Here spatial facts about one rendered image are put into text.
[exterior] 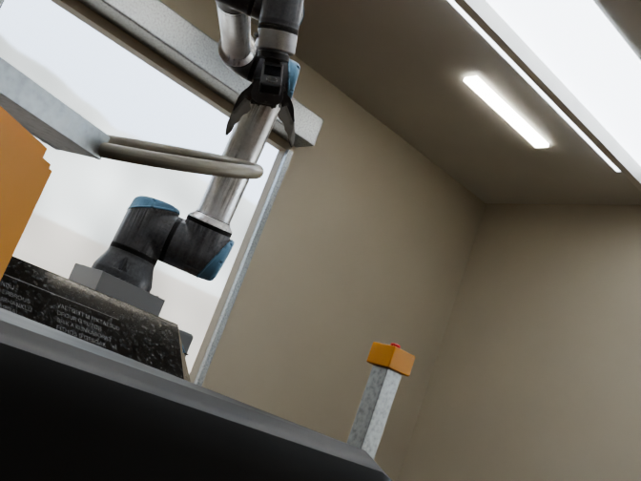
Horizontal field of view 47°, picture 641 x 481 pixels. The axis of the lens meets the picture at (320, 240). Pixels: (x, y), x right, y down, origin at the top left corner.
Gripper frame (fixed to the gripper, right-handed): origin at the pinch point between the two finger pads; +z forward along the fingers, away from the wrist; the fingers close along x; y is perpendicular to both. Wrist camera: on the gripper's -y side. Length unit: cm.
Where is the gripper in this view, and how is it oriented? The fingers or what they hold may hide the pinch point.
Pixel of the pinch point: (258, 142)
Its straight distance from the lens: 167.3
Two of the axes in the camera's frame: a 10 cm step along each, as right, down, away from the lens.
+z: -1.8, 9.8, 1.3
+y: -1.0, -1.5, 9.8
